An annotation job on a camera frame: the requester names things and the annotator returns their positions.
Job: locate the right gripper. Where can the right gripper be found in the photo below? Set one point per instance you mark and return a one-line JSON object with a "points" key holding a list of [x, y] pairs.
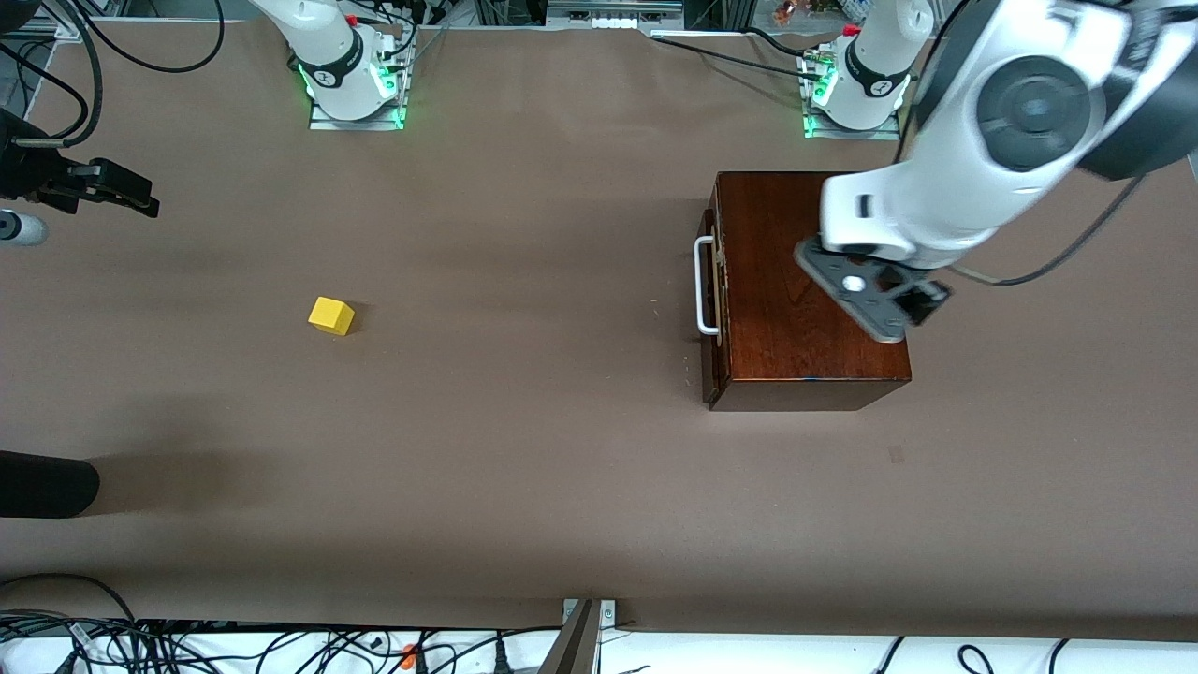
{"points": [[26, 173]]}

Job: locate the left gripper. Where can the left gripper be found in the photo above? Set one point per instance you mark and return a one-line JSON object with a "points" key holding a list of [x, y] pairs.
{"points": [[928, 305]]}

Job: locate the yellow block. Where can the yellow block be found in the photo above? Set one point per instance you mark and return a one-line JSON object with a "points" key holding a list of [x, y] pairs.
{"points": [[330, 315]]}

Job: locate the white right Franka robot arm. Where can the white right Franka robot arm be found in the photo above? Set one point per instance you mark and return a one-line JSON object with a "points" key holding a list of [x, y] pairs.
{"points": [[328, 47]]}

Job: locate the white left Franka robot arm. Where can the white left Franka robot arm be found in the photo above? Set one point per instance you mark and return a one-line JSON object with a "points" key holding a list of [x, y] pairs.
{"points": [[955, 187]]}

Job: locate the dark brown wooden cabinet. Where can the dark brown wooden cabinet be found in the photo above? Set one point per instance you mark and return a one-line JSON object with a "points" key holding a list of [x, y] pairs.
{"points": [[777, 346]]}

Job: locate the black cylinder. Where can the black cylinder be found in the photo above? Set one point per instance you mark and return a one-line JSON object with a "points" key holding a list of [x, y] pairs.
{"points": [[47, 484]]}

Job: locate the brown table cover sheet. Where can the brown table cover sheet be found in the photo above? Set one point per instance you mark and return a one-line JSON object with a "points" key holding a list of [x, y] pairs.
{"points": [[374, 421]]}

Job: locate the metal strip with white sockets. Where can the metal strip with white sockets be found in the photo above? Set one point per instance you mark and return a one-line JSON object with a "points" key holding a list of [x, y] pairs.
{"points": [[613, 22]]}

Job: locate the orange connector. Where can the orange connector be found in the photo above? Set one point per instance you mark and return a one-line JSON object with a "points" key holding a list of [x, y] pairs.
{"points": [[409, 655]]}

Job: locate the aluminium frame profile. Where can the aluminium frame profile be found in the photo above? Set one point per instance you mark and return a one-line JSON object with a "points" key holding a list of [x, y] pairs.
{"points": [[56, 30]]}

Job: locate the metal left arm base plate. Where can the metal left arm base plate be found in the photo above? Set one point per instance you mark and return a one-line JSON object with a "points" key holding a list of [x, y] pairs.
{"points": [[889, 134]]}

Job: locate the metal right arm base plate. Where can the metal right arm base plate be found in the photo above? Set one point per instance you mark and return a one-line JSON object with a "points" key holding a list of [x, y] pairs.
{"points": [[323, 124]]}

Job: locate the metal corner bracket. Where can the metal corner bracket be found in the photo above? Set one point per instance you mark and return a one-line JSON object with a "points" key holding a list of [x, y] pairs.
{"points": [[607, 613]]}

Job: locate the aluminium post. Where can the aluminium post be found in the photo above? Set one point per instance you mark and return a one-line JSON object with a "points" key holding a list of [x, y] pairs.
{"points": [[573, 646]]}

